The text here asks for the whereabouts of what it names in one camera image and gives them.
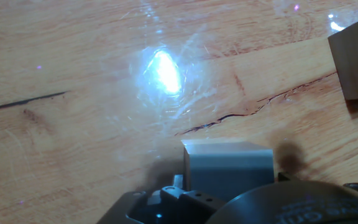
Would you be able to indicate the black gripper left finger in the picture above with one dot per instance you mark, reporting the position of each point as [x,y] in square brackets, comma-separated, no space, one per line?
[197,202]

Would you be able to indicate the varnished wooden board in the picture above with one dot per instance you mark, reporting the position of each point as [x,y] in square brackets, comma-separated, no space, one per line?
[73,93]

